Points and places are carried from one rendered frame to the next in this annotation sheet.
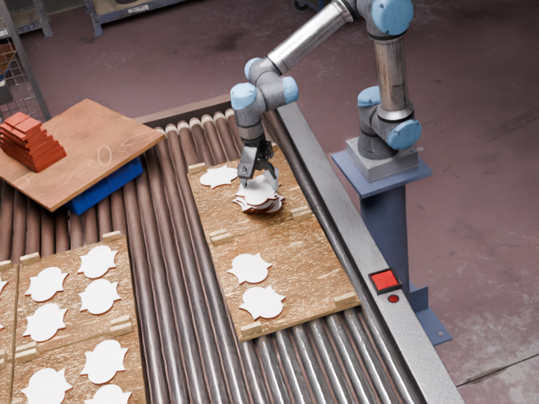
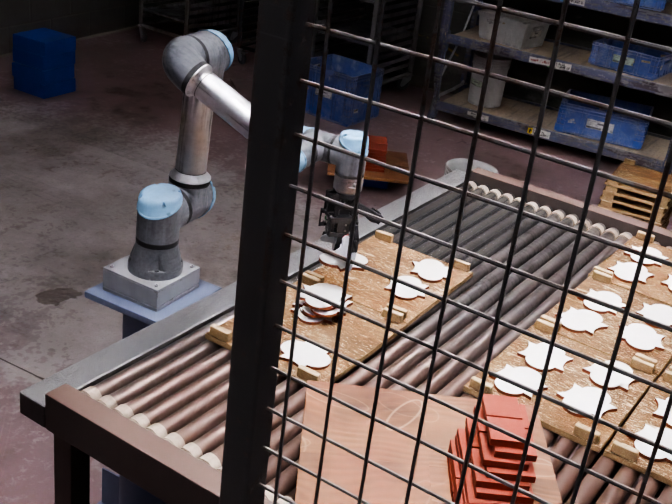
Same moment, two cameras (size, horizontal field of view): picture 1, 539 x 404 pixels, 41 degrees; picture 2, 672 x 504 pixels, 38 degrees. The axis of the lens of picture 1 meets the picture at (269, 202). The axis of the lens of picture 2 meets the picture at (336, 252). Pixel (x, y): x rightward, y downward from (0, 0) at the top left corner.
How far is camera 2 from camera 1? 3.87 m
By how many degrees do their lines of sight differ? 106
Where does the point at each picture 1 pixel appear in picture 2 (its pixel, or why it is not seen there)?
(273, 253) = (374, 284)
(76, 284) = (555, 383)
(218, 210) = (356, 335)
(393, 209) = not seen: hidden behind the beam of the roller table
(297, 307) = (413, 257)
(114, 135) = (357, 430)
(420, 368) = (395, 212)
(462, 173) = not seen: outside the picture
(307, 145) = (175, 324)
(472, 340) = not seen: hidden behind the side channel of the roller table
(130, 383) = (573, 303)
